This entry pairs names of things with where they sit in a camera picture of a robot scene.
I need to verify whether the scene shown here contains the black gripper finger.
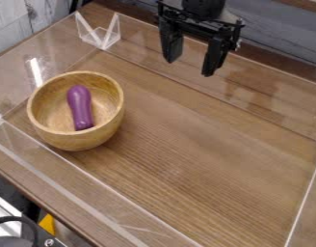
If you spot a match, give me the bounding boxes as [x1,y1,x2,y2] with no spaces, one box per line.
[202,36,228,77]
[159,17,184,63]

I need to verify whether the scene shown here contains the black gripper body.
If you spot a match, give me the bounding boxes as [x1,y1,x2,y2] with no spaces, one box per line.
[158,0,244,50]

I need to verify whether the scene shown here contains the purple toy eggplant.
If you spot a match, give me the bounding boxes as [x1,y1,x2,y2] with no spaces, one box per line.
[67,85,94,131]

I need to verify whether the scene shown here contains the brown wooden bowl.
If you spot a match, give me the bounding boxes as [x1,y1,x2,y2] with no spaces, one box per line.
[27,70,124,151]

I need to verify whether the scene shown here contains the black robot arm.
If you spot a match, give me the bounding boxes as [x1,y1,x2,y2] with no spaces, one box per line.
[158,0,244,77]

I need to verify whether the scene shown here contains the clear acrylic tray walls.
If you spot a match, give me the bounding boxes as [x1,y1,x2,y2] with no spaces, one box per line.
[0,17,316,247]

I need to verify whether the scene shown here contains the yellow sticker on base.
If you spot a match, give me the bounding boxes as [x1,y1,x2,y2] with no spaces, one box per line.
[40,214,56,235]

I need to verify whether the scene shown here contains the black metal base with screw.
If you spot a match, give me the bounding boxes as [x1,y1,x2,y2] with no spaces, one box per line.
[36,231,68,247]

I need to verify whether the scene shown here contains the clear acrylic corner bracket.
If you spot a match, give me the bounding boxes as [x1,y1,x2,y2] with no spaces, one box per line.
[75,13,122,50]

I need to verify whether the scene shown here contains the black cable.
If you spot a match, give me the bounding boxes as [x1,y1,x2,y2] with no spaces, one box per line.
[0,215,40,247]

